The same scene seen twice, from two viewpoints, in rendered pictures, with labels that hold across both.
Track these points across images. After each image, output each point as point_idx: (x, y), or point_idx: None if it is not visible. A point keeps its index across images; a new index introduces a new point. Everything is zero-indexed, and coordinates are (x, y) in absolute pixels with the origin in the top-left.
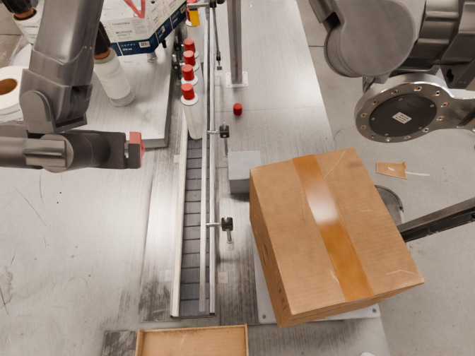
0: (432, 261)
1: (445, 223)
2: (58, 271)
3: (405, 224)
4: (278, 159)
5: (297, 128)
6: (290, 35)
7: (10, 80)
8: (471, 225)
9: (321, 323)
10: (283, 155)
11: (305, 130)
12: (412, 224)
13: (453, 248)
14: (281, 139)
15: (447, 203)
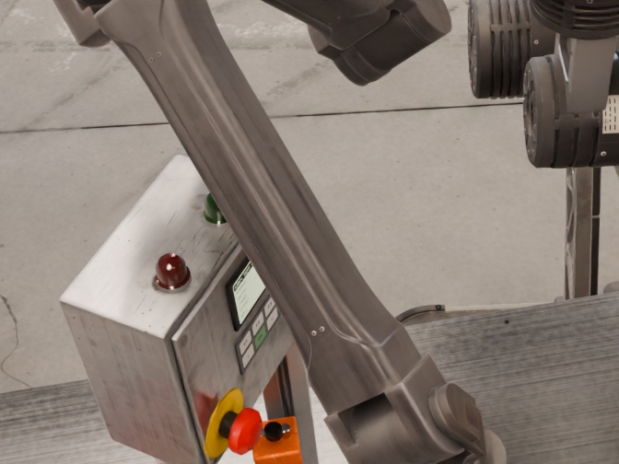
0: (509, 292)
1: (593, 181)
2: None
3: (580, 257)
4: (600, 415)
5: (488, 380)
6: (90, 418)
7: None
8: (405, 215)
9: None
10: (585, 406)
11: (490, 364)
12: (586, 241)
13: (467, 252)
14: (533, 413)
15: (353, 248)
